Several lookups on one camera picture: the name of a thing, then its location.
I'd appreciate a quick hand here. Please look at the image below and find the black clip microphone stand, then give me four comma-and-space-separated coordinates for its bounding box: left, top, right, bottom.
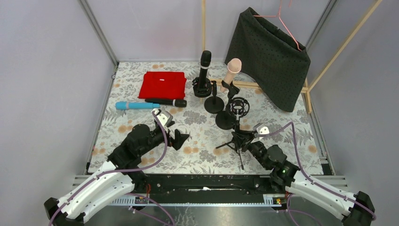
215, 81, 240, 130

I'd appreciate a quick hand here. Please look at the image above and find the black tripod shock mount stand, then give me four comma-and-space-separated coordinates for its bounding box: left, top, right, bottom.
216, 97, 251, 170

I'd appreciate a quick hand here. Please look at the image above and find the blue microphone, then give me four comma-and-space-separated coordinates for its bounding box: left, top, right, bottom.
115, 102, 160, 110

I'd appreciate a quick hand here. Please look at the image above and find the black handheld microphone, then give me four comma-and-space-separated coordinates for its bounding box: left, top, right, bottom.
198, 50, 211, 89

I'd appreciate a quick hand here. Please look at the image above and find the peach pink microphone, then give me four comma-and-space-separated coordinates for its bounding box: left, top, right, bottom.
223, 58, 242, 86

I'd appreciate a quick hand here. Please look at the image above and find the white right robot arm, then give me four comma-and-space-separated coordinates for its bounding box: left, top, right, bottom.
236, 131, 376, 226

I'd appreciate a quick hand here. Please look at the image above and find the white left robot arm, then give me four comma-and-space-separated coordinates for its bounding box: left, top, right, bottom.
44, 124, 189, 226

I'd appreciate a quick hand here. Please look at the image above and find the black round base stand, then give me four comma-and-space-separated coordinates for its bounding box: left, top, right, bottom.
204, 81, 224, 114

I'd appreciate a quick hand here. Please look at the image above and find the red folded cloth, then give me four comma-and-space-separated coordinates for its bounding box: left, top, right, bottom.
138, 72, 187, 99

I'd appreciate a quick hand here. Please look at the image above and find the dark grey dotted cloth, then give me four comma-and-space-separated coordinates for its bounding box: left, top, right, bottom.
224, 7, 311, 112

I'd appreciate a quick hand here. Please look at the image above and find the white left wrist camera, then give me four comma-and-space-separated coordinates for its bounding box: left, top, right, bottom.
152, 108, 173, 127

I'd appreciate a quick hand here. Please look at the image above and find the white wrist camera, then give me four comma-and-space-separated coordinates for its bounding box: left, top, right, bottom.
152, 108, 173, 127
253, 123, 270, 137

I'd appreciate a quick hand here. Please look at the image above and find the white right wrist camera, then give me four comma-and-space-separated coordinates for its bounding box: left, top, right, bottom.
253, 123, 270, 137

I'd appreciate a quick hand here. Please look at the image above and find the black microphone white ring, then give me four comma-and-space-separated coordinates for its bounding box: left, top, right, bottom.
144, 97, 188, 108

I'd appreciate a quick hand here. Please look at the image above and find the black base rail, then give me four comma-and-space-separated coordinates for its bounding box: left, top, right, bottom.
126, 174, 288, 210

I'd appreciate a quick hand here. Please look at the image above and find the wooden rack frame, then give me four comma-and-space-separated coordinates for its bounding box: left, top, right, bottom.
200, 0, 381, 113

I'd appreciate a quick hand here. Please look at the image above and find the pink wire hanger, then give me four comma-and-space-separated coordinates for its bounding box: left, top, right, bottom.
254, 0, 302, 51

